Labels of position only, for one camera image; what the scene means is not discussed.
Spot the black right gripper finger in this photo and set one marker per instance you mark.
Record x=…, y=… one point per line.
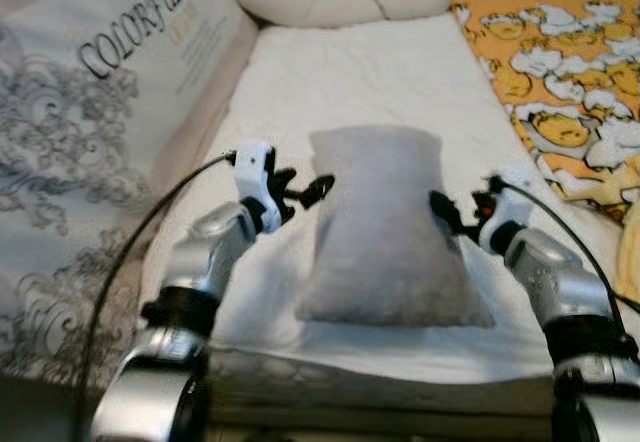
x=447, y=212

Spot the grey plush pillow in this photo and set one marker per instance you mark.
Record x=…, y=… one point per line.
x=385, y=232

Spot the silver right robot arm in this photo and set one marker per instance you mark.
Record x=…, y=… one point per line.
x=560, y=282

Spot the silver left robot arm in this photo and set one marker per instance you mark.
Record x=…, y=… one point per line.
x=205, y=252

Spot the white quilted mattress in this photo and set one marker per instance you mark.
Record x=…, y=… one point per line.
x=350, y=72

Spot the yellow egg print blanket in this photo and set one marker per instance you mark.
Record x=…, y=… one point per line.
x=560, y=62

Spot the grey printed fabric panel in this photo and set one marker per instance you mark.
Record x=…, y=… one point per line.
x=100, y=112

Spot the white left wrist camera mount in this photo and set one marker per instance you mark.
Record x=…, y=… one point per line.
x=252, y=167

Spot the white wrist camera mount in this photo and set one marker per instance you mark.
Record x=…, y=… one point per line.
x=252, y=167
x=510, y=184

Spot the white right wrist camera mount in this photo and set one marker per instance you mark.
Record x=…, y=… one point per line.
x=510, y=184

